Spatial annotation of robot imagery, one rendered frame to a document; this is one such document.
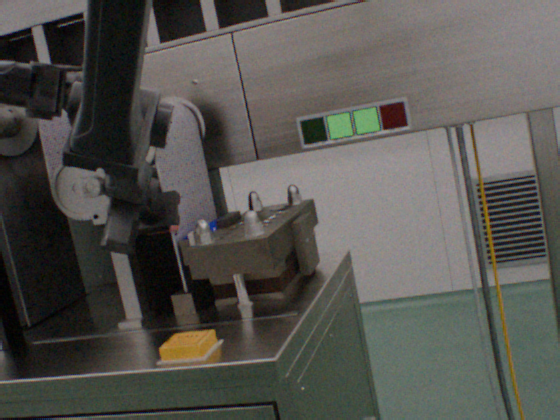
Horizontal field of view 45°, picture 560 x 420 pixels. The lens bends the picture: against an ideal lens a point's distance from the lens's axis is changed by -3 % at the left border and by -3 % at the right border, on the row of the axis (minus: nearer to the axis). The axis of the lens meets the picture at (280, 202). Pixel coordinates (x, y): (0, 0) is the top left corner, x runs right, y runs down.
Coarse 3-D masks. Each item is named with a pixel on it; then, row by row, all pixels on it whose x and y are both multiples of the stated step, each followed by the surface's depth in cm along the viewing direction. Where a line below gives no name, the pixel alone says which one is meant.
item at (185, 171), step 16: (160, 160) 130; (176, 160) 137; (192, 160) 145; (160, 176) 129; (176, 176) 136; (192, 176) 144; (192, 192) 142; (208, 192) 151; (192, 208) 141; (208, 208) 149; (192, 224) 140; (176, 240) 131
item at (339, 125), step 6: (342, 114) 150; (348, 114) 150; (330, 120) 151; (336, 120) 151; (342, 120) 150; (348, 120) 150; (330, 126) 151; (336, 126) 151; (342, 126) 151; (348, 126) 150; (330, 132) 151; (336, 132) 151; (342, 132) 151; (348, 132) 150
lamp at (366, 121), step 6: (354, 114) 149; (360, 114) 149; (366, 114) 149; (372, 114) 148; (360, 120) 149; (366, 120) 149; (372, 120) 149; (360, 126) 149; (366, 126) 149; (372, 126) 149; (378, 126) 148; (360, 132) 150; (366, 132) 149
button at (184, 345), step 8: (176, 336) 109; (184, 336) 108; (192, 336) 107; (200, 336) 107; (208, 336) 107; (168, 344) 106; (176, 344) 105; (184, 344) 104; (192, 344) 103; (200, 344) 103; (208, 344) 106; (160, 352) 105; (168, 352) 104; (176, 352) 104; (184, 352) 104; (192, 352) 103; (200, 352) 103; (168, 360) 105
